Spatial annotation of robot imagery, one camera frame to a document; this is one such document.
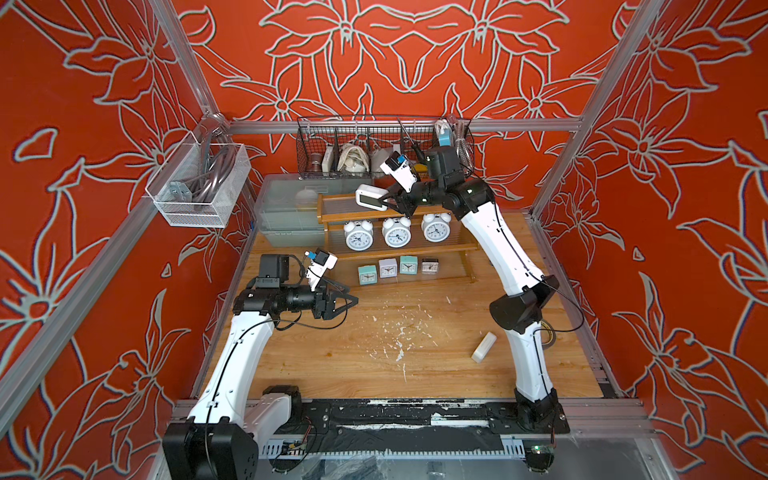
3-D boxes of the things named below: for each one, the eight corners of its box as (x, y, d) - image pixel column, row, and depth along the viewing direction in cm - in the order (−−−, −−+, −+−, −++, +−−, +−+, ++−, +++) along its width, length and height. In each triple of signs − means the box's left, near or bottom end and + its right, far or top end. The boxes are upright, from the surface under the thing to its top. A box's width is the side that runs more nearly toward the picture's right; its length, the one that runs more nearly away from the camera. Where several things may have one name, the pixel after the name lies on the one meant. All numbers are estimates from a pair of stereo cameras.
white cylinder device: (468, 358, 84) (473, 352, 80) (484, 336, 88) (488, 330, 84) (478, 366, 83) (483, 360, 79) (493, 344, 87) (499, 337, 83)
